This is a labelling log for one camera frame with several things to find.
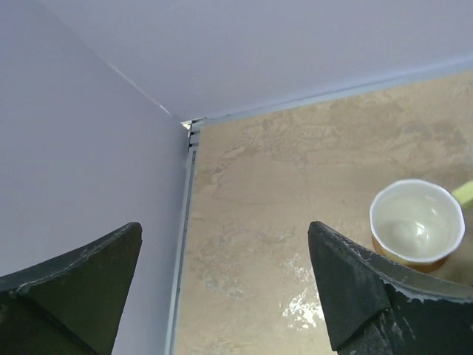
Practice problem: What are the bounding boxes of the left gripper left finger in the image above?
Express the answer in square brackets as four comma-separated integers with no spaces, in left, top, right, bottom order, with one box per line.
[1,222,143,354]

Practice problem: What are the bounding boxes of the aluminium frame rail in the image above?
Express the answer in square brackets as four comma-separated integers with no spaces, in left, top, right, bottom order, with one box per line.
[163,117,208,355]

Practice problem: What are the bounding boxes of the yellow-green mug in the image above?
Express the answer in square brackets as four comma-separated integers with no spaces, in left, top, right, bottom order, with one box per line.
[369,179,472,263]

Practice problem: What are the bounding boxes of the light brown wooden coaster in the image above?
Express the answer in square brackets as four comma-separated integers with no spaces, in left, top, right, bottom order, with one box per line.
[372,237,449,274]

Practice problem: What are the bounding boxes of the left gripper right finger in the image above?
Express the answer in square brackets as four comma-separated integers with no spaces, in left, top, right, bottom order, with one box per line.
[307,221,472,354]

